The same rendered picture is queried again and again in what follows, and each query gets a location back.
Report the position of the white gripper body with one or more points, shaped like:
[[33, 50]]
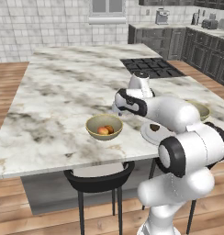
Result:
[[117, 109]]

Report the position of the white round plate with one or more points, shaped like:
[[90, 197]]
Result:
[[149, 134]]

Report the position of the dark brown fruit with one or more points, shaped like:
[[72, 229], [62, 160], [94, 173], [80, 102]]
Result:
[[154, 127]]

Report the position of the black hob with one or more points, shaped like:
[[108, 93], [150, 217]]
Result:
[[150, 65]]

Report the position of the dark grey base cupboards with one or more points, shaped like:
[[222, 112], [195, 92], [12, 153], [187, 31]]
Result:
[[196, 52]]

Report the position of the dark grey toaster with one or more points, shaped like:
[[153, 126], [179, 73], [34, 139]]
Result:
[[209, 24]]

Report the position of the dark wall cupboards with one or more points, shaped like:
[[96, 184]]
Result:
[[190, 3]]

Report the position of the orange peach fruit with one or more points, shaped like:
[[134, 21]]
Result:
[[102, 131]]

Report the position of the dark knife block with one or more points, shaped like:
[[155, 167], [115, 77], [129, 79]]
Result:
[[195, 19]]

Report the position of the window with white sill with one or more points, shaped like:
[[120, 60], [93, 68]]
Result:
[[107, 9]]

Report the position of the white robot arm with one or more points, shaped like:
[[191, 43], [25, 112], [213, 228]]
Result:
[[184, 147]]

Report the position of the brown orange fruit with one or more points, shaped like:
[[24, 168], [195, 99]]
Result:
[[110, 128]]

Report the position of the grey island base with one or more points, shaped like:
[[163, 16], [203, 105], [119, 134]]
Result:
[[49, 192]]

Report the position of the olive green bowl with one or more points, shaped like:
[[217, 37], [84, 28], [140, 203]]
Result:
[[95, 122], [204, 111]]

